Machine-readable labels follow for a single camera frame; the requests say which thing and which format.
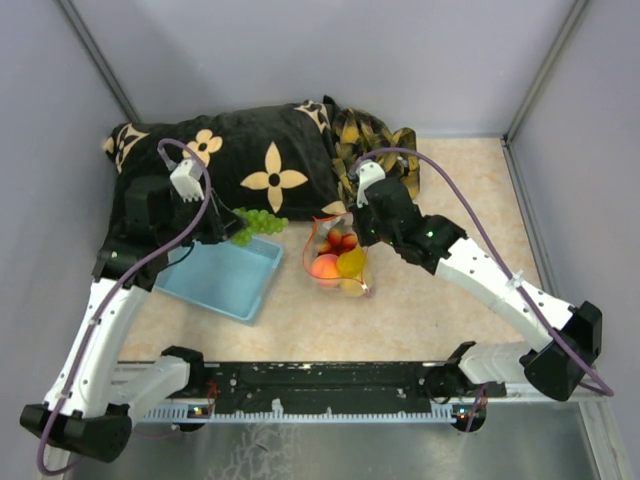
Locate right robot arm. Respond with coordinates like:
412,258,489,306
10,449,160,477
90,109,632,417
350,175,602,401

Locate yellow lemon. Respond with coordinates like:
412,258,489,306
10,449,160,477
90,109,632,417
340,278,369,298

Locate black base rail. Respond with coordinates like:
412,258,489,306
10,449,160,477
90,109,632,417
149,359,501,416

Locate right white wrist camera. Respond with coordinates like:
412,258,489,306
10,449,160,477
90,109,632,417
356,160,386,208

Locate yellow pepper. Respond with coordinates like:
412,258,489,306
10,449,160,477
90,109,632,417
336,247,367,281

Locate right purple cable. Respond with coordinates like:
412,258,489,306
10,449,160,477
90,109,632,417
349,147,615,399

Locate yellow plaid shirt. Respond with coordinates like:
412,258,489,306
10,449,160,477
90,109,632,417
331,108,420,203

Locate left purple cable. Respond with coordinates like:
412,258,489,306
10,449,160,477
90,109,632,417
35,138,213,476

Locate light blue plastic basket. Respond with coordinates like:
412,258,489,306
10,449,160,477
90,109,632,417
154,238,284,326

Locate green lettuce leaf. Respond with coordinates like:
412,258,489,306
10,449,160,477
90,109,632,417
230,208,289,247

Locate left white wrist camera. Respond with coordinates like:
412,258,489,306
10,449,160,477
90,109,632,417
170,158,204,203

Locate clear zip bag orange zipper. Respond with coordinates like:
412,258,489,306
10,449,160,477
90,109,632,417
302,214,374,298

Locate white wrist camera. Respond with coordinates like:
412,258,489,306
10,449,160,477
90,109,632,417
170,158,204,203
356,160,386,208

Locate black floral pillow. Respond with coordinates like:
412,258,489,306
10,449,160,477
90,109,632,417
104,100,346,235

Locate orange peach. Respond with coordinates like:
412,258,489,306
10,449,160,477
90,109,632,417
311,254,342,288

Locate red cherry tomato bunch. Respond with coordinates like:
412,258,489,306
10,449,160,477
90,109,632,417
317,227,359,256

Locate purple cable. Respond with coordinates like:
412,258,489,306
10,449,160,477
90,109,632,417
35,138,213,476
349,147,615,399

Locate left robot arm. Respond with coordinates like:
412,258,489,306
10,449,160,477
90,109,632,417
20,172,245,476

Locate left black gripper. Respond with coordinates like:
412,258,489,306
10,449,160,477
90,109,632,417
157,186,249,251

